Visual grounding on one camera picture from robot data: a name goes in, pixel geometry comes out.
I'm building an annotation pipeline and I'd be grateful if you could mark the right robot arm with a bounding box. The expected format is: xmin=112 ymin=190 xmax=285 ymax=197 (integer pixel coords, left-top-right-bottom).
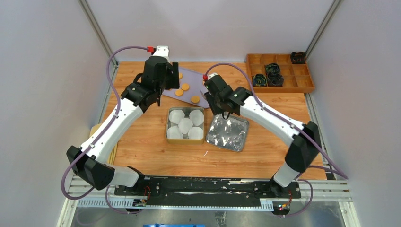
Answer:
xmin=203 ymin=73 xmax=321 ymax=198

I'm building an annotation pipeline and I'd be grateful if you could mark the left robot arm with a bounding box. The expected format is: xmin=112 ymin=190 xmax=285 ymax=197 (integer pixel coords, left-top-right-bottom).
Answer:
xmin=67 ymin=56 xmax=179 ymax=195

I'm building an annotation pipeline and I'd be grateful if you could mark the white paper cup top-right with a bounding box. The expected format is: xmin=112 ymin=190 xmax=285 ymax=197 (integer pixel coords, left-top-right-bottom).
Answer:
xmin=189 ymin=109 xmax=204 ymax=126

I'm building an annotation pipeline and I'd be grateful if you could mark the silver tin lid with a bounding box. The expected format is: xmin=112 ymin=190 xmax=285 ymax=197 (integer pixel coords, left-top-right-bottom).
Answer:
xmin=205 ymin=114 xmax=249 ymax=152

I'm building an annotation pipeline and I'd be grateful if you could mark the lavender plastic tray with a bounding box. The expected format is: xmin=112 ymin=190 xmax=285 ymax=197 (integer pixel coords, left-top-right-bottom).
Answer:
xmin=163 ymin=67 xmax=209 ymax=108

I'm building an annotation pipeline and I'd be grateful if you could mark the white paper cup bottom-right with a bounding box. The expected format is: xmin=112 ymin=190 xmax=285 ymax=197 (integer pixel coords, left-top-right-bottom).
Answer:
xmin=188 ymin=127 xmax=204 ymax=140

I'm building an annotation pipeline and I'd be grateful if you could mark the white paper cup centre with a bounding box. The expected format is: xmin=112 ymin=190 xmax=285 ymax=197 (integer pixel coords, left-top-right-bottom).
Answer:
xmin=178 ymin=118 xmax=193 ymax=134

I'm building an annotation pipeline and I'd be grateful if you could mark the white paper cup top-left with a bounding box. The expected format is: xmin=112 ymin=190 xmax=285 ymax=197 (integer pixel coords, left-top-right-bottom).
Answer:
xmin=169 ymin=109 xmax=185 ymax=124

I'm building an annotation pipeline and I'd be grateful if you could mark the gold cookie tin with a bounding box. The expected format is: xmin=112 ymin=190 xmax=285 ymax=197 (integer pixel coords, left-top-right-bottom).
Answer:
xmin=165 ymin=107 xmax=205 ymax=145

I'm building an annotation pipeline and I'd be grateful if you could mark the rolled dark tie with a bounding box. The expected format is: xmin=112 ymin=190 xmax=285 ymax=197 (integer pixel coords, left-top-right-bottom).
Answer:
xmin=267 ymin=74 xmax=284 ymax=87

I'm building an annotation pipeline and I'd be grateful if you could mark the rolled green blue tie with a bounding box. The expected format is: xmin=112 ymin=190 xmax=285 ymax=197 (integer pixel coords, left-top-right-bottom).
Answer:
xmin=264 ymin=63 xmax=280 ymax=75

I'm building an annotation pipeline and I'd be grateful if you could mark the white paper cup bottom-left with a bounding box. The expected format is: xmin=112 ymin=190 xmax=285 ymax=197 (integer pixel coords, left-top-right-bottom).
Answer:
xmin=166 ymin=126 xmax=183 ymax=140

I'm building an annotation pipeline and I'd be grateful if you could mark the wooden compartment tray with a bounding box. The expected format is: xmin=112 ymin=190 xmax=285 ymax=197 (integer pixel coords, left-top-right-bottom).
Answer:
xmin=245 ymin=53 xmax=315 ymax=93

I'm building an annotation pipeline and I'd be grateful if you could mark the rolled dark tie corner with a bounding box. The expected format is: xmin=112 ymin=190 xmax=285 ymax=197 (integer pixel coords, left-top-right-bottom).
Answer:
xmin=290 ymin=52 xmax=306 ymax=64

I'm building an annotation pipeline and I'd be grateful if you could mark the aluminium frame rail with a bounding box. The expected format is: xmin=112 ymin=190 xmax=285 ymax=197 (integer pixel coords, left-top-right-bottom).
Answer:
xmin=78 ymin=0 xmax=113 ymax=57

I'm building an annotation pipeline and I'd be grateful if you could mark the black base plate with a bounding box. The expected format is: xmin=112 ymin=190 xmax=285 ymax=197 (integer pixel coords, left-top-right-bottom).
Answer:
xmin=114 ymin=176 xmax=301 ymax=207

